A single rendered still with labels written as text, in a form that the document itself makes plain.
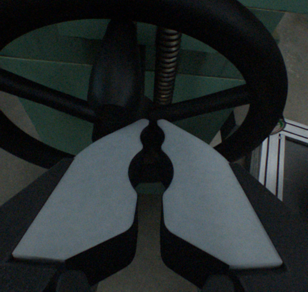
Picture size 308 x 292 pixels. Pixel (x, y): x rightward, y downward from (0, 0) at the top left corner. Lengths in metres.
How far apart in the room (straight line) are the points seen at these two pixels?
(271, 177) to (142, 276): 0.59
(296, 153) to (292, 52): 0.98
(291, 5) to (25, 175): 1.05
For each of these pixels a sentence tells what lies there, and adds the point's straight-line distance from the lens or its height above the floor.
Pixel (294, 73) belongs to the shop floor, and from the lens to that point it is 1.82.
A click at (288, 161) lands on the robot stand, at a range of 1.10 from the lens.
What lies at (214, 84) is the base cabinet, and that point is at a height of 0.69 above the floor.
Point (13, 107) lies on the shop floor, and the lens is 1.35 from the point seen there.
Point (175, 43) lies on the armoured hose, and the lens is 0.25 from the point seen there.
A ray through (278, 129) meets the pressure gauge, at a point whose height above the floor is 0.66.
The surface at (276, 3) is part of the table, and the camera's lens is 0.39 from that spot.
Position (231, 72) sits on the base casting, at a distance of 0.45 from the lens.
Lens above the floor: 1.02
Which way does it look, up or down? 60 degrees down
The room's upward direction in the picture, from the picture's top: 14 degrees clockwise
